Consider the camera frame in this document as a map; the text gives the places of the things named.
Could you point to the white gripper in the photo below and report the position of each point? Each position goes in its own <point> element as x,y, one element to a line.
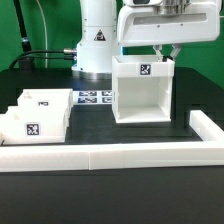
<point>161,22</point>

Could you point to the white drawer cabinet frame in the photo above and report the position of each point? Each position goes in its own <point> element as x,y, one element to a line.
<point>142,88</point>

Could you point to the white drawer box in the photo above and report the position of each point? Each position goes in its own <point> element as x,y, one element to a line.
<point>50,98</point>
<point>20,126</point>

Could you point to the white front drawer box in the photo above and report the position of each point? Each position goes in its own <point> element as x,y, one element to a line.
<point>20,126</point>

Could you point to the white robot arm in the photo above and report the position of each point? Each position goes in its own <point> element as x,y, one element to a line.
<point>110,25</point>

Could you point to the white marker sheet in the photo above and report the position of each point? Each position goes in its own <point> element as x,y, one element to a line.
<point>92,97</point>

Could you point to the black pole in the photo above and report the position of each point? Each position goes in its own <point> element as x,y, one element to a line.
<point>26,46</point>

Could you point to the white boundary fence rail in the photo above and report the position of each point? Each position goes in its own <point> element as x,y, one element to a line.
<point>207,151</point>

